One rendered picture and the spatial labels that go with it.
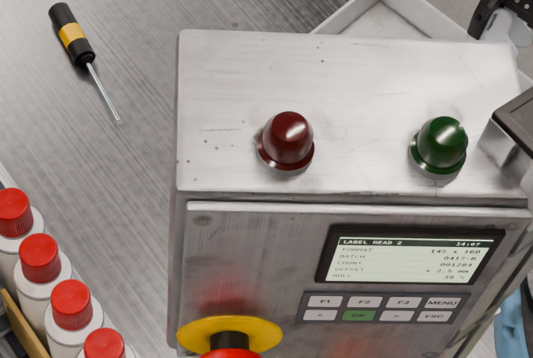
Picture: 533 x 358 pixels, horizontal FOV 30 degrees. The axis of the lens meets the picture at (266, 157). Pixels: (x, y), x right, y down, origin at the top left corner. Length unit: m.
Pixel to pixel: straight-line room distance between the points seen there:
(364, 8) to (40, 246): 0.52
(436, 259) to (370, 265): 0.03
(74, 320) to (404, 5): 0.57
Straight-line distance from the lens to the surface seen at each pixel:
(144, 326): 1.11
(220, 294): 0.52
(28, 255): 0.86
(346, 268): 0.49
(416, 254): 0.48
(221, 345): 0.56
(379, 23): 1.20
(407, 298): 0.53
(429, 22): 1.19
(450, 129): 0.45
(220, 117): 0.46
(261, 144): 0.44
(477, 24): 1.10
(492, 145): 0.47
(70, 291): 0.85
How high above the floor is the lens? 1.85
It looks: 57 degrees down
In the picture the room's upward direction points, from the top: 11 degrees clockwise
